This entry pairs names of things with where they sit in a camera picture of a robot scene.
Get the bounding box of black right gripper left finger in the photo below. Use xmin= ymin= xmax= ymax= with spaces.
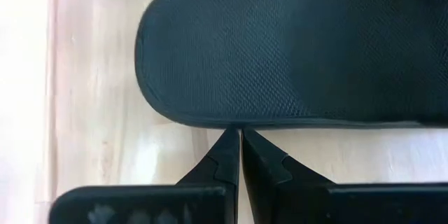
xmin=176 ymin=127 xmax=241 ymax=224

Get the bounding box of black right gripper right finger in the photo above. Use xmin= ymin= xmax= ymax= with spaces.
xmin=241 ymin=128 xmax=334 ymax=224

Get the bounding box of black rubber slide sandal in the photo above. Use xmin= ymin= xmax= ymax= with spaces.
xmin=134 ymin=0 xmax=448 ymax=130

